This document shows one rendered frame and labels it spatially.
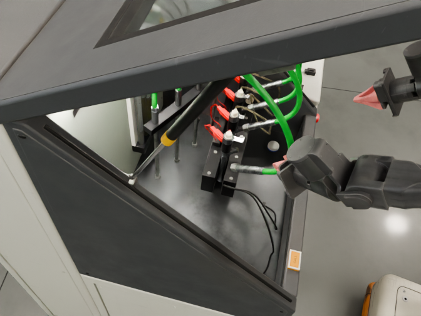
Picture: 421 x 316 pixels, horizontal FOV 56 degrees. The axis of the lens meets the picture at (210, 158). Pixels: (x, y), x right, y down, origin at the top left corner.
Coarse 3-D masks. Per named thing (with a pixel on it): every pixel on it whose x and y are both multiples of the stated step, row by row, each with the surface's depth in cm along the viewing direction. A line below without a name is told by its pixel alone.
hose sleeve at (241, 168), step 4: (240, 164) 97; (236, 168) 97; (240, 168) 96; (244, 168) 95; (248, 168) 94; (252, 168) 93; (256, 168) 93; (260, 168) 92; (264, 168) 92; (244, 172) 96; (248, 172) 94; (252, 172) 93; (256, 172) 92; (260, 172) 92
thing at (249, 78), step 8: (248, 80) 75; (256, 80) 75; (256, 88) 75; (152, 96) 98; (264, 96) 75; (152, 104) 101; (272, 104) 76; (280, 112) 76; (280, 120) 77; (288, 128) 78; (288, 136) 78; (288, 144) 80
